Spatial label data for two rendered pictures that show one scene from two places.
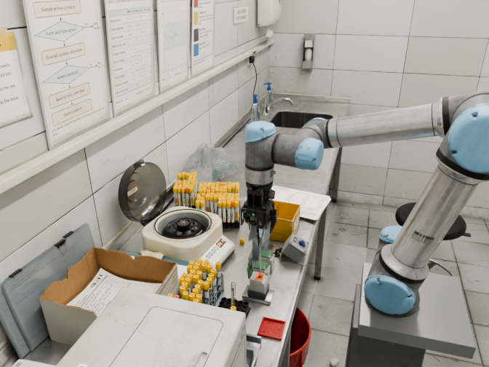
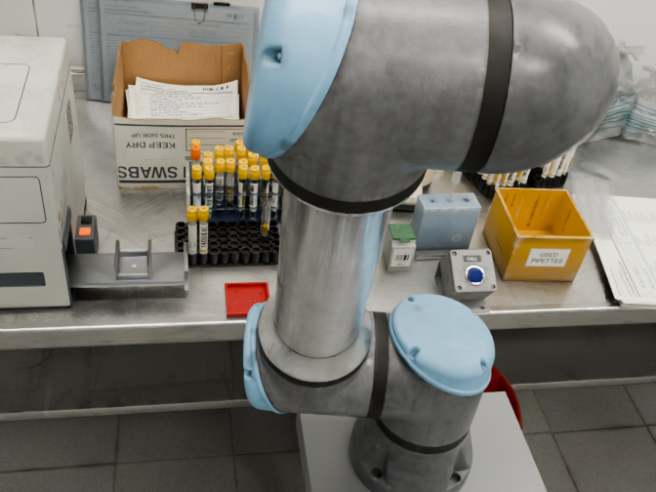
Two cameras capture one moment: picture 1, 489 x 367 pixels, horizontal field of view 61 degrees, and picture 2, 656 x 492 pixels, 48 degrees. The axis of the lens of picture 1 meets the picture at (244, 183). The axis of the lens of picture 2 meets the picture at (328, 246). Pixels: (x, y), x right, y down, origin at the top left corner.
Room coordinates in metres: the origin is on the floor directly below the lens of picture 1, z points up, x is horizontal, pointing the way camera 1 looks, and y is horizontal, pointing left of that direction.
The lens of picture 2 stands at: (0.54, -0.82, 1.70)
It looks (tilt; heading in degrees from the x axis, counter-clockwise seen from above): 40 degrees down; 58
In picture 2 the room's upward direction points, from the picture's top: 9 degrees clockwise
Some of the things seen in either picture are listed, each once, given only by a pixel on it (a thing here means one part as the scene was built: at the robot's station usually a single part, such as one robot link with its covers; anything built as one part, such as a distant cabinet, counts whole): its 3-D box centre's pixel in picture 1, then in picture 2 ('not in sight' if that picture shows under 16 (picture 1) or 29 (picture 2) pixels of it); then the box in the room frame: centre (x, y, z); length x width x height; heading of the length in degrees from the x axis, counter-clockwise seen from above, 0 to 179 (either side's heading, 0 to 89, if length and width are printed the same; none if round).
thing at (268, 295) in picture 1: (258, 291); not in sight; (1.01, -0.04, 0.89); 0.09 x 0.05 x 0.04; 72
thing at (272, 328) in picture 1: (271, 328); (248, 299); (0.87, -0.07, 0.88); 0.07 x 0.07 x 0.01; 73
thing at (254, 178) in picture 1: (260, 173); not in sight; (0.98, -0.04, 1.30); 0.08 x 0.08 x 0.05
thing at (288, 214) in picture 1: (279, 221); (534, 234); (1.37, -0.13, 0.93); 0.13 x 0.13 x 0.10; 70
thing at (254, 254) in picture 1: (260, 242); (443, 224); (1.23, -0.06, 0.92); 0.10 x 0.07 x 0.10; 165
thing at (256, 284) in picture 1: (258, 285); not in sight; (1.01, -0.04, 0.92); 0.05 x 0.04 x 0.06; 72
